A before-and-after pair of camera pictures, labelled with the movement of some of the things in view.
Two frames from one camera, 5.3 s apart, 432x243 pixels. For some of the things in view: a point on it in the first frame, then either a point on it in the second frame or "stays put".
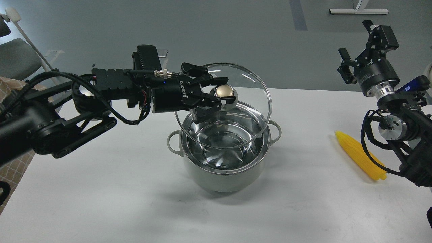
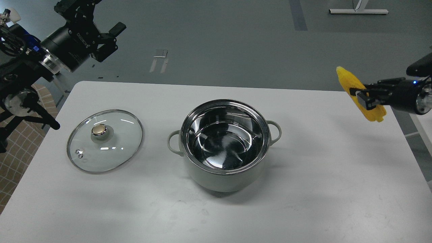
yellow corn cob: [355, 150] -> [376, 113]
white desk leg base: [360, 9] stays put
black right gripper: [371, 67] -> [412, 95]
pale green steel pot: [226, 152] stays put
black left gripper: [185, 93] -> [72, 44]
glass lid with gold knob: [234, 124] -> [103, 140]
